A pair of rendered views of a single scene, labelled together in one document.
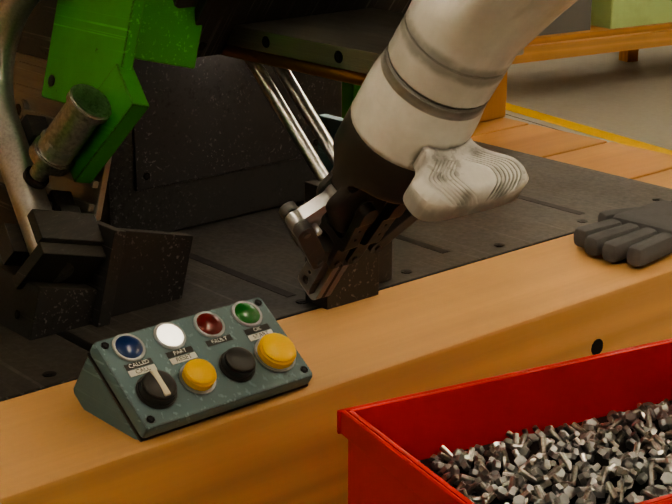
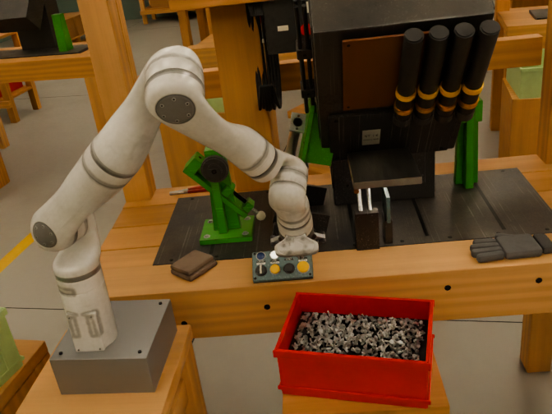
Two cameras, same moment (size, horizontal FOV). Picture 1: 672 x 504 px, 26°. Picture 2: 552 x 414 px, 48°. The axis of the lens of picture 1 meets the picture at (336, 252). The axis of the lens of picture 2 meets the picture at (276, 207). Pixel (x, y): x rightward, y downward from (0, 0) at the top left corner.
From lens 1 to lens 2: 0.95 m
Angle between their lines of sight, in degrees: 43
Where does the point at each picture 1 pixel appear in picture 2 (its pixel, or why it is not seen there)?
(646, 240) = (487, 253)
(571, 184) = (525, 212)
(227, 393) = (282, 276)
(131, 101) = not seen: hidden behind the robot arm
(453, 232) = (443, 227)
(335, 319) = (354, 255)
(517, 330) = (403, 276)
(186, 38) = (327, 157)
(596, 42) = not seen: outside the picture
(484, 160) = (303, 241)
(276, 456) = not seen: hidden behind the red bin
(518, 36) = (289, 216)
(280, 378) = (301, 275)
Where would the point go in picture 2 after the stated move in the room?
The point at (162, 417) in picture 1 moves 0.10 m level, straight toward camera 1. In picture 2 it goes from (259, 278) to (233, 300)
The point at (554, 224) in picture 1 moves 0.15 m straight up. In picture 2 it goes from (485, 232) to (487, 180)
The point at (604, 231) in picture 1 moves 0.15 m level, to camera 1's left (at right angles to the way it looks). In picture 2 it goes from (479, 244) to (425, 229)
